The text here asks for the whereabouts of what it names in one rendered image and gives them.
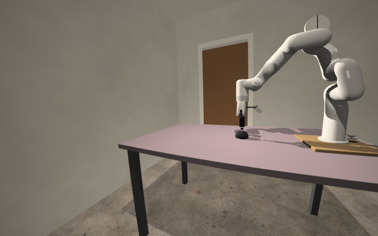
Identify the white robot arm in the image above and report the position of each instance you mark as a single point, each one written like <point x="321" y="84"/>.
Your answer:
<point x="347" y="72"/>

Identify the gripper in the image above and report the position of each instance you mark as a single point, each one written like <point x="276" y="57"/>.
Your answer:
<point x="241" y="112"/>

